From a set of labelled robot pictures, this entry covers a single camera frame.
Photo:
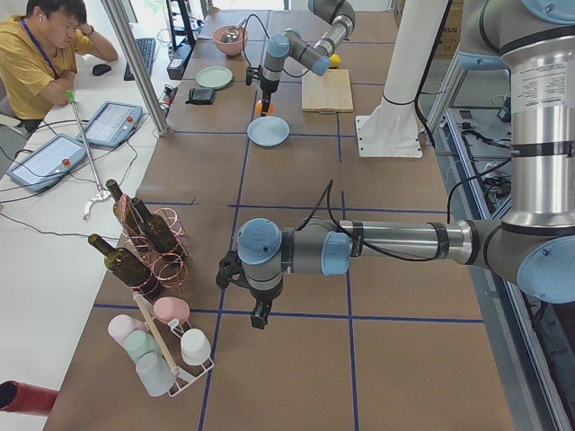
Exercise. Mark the pale pink cup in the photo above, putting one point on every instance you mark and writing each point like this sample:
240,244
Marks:
122,325

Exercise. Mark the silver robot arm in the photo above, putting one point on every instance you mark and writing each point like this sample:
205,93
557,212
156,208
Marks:
341,18
532,246

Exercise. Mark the teach pendant far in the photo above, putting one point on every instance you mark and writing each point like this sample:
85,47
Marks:
112,124

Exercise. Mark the man in yellow shirt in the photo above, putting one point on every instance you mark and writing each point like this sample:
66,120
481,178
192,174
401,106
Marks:
38,57

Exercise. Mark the copper wire bottle rack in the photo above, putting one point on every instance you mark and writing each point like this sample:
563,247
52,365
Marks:
170,269

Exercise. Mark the dark wine bottle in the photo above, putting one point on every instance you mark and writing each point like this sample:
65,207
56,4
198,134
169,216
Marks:
123,210
156,230
127,267

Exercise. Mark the metal scoop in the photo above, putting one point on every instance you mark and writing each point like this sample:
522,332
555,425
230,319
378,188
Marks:
231,34

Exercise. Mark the bamboo cutting board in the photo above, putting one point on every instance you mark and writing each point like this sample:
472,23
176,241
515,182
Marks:
328,93

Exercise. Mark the pale green cup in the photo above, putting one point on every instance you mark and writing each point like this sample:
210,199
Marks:
138,343

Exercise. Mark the dark wine bottle lower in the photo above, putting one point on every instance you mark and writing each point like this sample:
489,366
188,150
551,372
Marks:
127,267

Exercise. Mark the white cup on rack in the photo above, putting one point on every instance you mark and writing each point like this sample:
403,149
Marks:
195,347

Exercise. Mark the pink bowl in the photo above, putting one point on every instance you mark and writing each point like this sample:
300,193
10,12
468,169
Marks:
230,49

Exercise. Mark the reacher grabber stick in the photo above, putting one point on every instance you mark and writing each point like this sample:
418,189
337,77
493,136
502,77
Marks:
102,193

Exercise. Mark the grey cup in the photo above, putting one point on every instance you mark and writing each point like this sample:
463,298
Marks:
155,374

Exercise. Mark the grey folded cloth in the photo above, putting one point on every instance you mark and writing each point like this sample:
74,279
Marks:
201,96

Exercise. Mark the black computer mouse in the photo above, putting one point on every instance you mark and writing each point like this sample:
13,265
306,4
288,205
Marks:
101,69

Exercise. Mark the teach pendant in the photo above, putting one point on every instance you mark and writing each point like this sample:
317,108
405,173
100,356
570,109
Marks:
112,124
48,164

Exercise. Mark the white wire cup rack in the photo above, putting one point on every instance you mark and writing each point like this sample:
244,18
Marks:
168,338

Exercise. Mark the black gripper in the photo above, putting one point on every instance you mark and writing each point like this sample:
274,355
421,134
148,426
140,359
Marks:
269,87
263,299

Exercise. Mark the light blue plate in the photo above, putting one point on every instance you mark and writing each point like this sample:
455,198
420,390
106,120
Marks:
268,131

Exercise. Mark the teach pendant near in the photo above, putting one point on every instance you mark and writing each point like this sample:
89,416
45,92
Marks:
48,164

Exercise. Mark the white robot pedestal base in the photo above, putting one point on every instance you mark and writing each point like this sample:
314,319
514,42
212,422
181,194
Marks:
391,130

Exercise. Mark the light green plate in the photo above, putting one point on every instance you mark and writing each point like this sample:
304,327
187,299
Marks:
214,77

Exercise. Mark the aluminium frame post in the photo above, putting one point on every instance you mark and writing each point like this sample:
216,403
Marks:
120,25

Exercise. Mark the upper yellow lemon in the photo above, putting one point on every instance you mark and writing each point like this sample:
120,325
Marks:
335,61

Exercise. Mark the pink cup on rack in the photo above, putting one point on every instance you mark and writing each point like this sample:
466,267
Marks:
171,308

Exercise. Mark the red tube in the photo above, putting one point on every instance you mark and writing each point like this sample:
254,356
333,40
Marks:
26,398

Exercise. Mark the dark wine bottle upper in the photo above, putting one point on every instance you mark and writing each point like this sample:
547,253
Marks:
156,230

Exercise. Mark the orange mandarin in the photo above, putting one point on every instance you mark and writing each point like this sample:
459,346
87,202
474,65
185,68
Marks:
259,109

